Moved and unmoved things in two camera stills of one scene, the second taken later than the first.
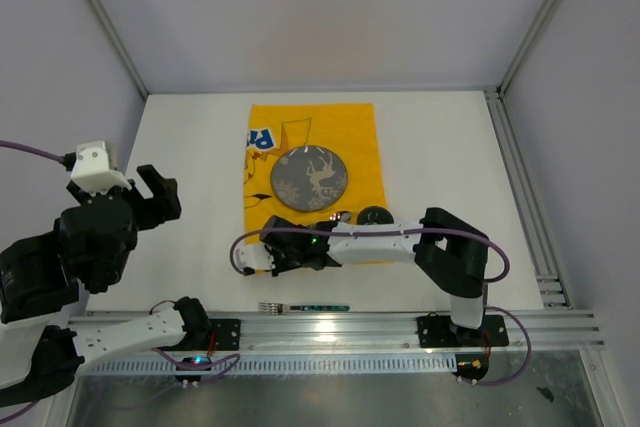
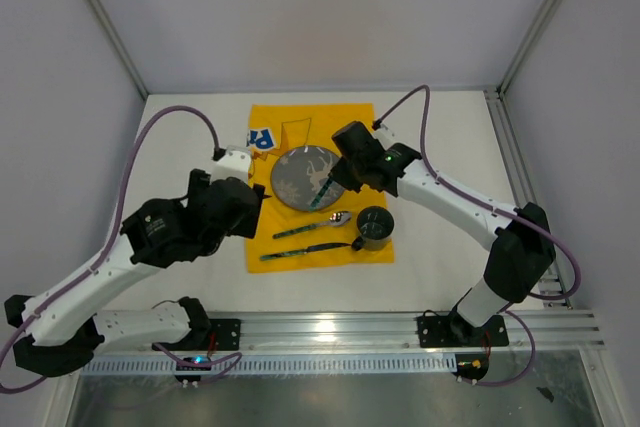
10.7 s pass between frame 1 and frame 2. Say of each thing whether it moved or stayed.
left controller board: stayed
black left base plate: stayed
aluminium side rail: stayed
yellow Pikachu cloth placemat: stayed
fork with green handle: moved
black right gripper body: moved
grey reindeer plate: stayed
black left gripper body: moved
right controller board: stayed
